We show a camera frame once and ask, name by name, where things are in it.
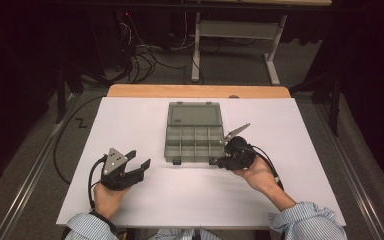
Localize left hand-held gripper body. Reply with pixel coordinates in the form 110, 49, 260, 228
100, 147, 145, 192

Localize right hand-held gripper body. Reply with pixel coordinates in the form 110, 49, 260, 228
219, 123, 257, 172

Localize smoky clear plastic compartment box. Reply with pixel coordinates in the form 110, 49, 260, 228
163, 101, 232, 166

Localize person's right hand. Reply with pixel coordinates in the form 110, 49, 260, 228
232, 156, 283, 198

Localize person's left hand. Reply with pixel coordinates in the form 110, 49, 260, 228
93, 182, 129, 221

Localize white table cover sheet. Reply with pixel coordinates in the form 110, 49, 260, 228
55, 96, 347, 230

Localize person's striped shirt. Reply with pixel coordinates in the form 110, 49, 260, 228
148, 228, 225, 240

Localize wooden table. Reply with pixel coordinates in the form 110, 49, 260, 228
106, 83, 292, 100

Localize black metal stand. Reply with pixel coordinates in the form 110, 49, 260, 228
54, 63, 85, 125
289, 71, 343, 137

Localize left hand-held gripper black cable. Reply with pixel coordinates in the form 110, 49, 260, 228
87, 155, 109, 210

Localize hand-held gripper black cable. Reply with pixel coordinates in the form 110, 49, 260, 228
246, 144, 285, 192
87, 155, 109, 210

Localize right hand-held gripper black cable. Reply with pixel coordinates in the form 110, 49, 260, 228
246, 144, 285, 192

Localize long black floor cable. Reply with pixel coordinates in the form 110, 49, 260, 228
52, 95, 106, 185

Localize metal floor rail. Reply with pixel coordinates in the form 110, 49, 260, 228
314, 103, 384, 240
0, 93, 82, 240

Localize bundle of black floor cables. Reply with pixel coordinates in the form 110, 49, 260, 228
119, 13, 205, 85

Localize white metal table frame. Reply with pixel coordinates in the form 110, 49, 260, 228
183, 0, 333, 86

